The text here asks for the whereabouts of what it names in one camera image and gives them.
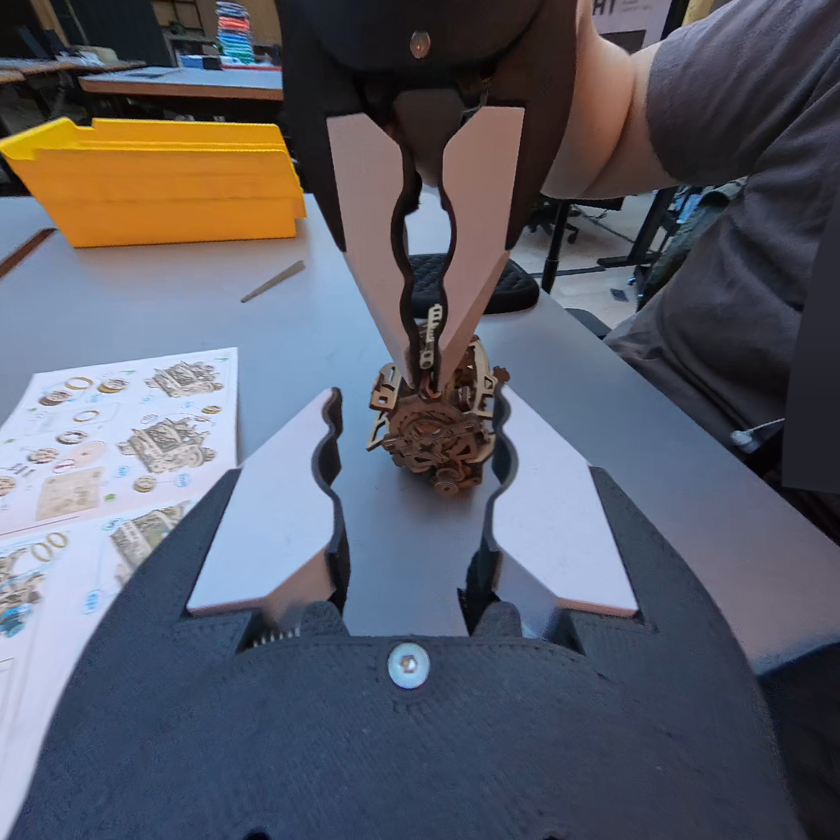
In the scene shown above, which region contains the yellow plastic bin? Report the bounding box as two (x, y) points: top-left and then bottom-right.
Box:
(0, 117), (308, 249)

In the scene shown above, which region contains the thin wooden stick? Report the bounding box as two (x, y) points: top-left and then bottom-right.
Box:
(239, 260), (307, 304)

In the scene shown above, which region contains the wooden mechanical model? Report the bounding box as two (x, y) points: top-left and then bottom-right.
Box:
(366, 333), (511, 498)

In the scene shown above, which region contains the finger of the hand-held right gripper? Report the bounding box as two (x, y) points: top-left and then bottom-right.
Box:
(325, 112), (424, 388)
(433, 105), (527, 389)

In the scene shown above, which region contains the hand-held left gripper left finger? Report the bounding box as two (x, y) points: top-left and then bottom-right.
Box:
(185, 387), (350, 630)

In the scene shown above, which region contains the person's grey shirt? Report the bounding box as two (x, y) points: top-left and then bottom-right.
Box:
(604, 0), (840, 460)

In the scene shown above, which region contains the stack of colourful folded cloths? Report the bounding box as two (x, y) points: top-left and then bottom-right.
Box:
(215, 0), (256, 64)

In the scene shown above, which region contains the wooden strip with holes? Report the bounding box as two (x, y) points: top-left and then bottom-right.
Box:
(420, 303), (446, 395)

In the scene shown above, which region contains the black quilted wrist rest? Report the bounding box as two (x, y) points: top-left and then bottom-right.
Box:
(408, 252), (540, 317)

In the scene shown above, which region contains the instruction booklet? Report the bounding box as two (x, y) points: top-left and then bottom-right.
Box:
(0, 346), (240, 818)

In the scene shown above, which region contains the white drawstring cord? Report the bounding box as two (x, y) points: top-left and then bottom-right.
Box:
(730, 419), (786, 455)

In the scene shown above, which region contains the background desk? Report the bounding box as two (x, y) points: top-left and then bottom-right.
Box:
(79, 66), (284, 122)

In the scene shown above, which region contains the person's right forearm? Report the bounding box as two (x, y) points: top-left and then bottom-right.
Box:
(539, 0), (683, 201)

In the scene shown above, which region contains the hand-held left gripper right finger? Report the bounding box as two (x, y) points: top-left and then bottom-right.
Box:
(462, 386), (641, 636)

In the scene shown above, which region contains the black-framed marker sign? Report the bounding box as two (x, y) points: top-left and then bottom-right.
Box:
(586, 0), (677, 55)

